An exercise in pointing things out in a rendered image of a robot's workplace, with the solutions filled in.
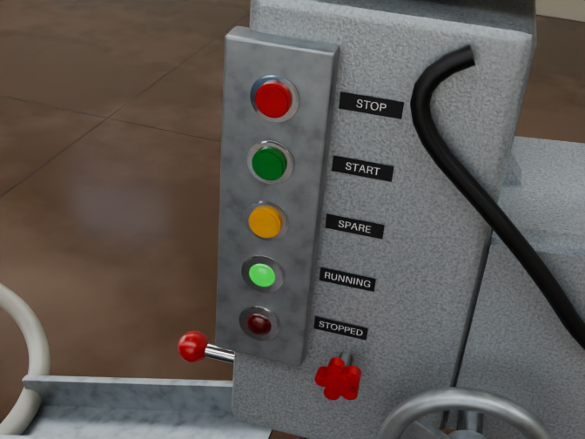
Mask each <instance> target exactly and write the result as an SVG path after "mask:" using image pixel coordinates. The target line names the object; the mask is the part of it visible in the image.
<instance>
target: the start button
mask: <svg viewBox="0 0 585 439"><path fill-rule="evenodd" d="M252 169H253V170H254V171H255V173H256V174H257V175H258V176H259V177H261V178H262V179H265V180H270V181H272V180H276V179H279V178H280V177H282V175H283V174H284V172H285V171H286V160H285V157H284V156H283V155H282V153H281V152H279V151H278V150H276V149H274V148H271V147H264V148H261V149H259V150H258V151H256V153H255V154H254V156H253V157H252Z"/></svg>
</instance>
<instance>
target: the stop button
mask: <svg viewBox="0 0 585 439"><path fill-rule="evenodd" d="M255 102H256V106H257V107H258V109H259V110H260V111H261V112H262V113H263V114H264V115H266V116H267V117H269V118H280V117H282V116H284V115H285V114H286V113H287V112H288V111H289V109H290V107H291V104H292V98H291V95H290V92H289V91H288V90H287V89H286V88H285V86H284V85H282V84H279V83H276V82H268V83H265V84H263V85H261V86H260V87H259V89H258V90H257V92H256V96H255Z"/></svg>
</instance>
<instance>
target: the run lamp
mask: <svg viewBox="0 0 585 439"><path fill-rule="evenodd" d="M249 276H250V278H251V280H252V281H253V282H254V283H255V284H256V285H258V286H261V287H268V286H271V285H272V284H273V282H274V281H275V274H274V271H273V270H272V269H271V268H270V267H269V266H267V265H265V264H256V265H253V266H252V267H251V268H250V271H249Z"/></svg>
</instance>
